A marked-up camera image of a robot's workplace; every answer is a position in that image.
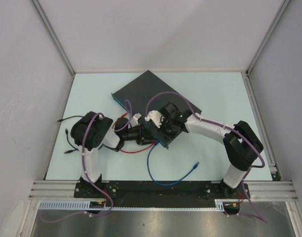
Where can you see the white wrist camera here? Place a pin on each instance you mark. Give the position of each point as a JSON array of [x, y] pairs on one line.
[[135, 119], [155, 117]]

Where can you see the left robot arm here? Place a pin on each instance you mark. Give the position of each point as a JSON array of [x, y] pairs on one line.
[[94, 131]]

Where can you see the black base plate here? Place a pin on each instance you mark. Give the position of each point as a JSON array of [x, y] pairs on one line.
[[183, 194]]

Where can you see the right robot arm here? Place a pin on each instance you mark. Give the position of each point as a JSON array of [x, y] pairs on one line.
[[242, 145]]

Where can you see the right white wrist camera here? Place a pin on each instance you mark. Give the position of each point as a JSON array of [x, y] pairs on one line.
[[155, 117]]

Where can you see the aluminium frame rail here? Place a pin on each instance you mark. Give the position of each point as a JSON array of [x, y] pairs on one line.
[[260, 190]]

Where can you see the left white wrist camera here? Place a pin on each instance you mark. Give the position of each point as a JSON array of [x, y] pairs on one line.
[[135, 119]]

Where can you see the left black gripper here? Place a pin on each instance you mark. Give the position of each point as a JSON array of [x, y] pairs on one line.
[[143, 137]]

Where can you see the white slotted cable duct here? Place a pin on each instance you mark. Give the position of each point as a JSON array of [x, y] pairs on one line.
[[86, 205]]

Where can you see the black network switch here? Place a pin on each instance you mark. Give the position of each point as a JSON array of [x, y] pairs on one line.
[[148, 92]]

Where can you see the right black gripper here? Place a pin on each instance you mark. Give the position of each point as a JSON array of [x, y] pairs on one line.
[[169, 136]]

